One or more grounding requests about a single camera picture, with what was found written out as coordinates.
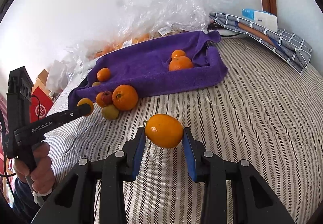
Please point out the small red fruit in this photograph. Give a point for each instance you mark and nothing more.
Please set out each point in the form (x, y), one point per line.
(106, 98)

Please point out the purple towel over tray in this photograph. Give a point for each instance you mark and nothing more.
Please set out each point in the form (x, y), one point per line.
(145, 66)

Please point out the yellow-orange small mandarin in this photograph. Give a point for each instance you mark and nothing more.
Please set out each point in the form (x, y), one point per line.
(86, 106)

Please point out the clear plastic bag of oranges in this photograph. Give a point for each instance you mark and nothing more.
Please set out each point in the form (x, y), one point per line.
(83, 56)

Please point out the person's left hand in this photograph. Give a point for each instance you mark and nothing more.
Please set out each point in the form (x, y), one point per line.
(43, 177)

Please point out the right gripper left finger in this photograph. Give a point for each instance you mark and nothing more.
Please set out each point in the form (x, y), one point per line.
(73, 200)

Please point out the striped quilted table cover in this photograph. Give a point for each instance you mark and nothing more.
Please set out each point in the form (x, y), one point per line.
(263, 111)

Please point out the small orange behind pile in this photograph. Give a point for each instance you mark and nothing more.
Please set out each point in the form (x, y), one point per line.
(99, 100)

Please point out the large orange with stem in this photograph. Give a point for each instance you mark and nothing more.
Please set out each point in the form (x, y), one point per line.
(125, 97)

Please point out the small orange end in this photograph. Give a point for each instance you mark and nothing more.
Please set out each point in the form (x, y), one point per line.
(177, 53)

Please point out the small greenish mandarin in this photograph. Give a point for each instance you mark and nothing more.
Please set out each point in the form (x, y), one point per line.
(97, 83)

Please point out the greenish yellow small fruit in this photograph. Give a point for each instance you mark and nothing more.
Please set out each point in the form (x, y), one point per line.
(110, 112)

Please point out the blue white tissue box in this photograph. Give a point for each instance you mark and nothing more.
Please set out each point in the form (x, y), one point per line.
(262, 18)

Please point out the red paper shopping bag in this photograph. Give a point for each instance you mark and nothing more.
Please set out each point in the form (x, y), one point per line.
(40, 105)

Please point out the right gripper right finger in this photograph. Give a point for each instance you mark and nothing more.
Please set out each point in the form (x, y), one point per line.
(253, 199)

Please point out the white plastic bag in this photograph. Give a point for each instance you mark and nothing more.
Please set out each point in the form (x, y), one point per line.
(57, 77)

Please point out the clear plastic bag of longans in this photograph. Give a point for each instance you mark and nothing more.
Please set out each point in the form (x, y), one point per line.
(159, 18)

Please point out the round orange mandarin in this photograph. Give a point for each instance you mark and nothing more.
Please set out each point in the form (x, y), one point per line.
(180, 63)

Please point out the folded blue checkered cloth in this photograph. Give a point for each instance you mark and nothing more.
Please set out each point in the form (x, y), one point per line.
(291, 48)

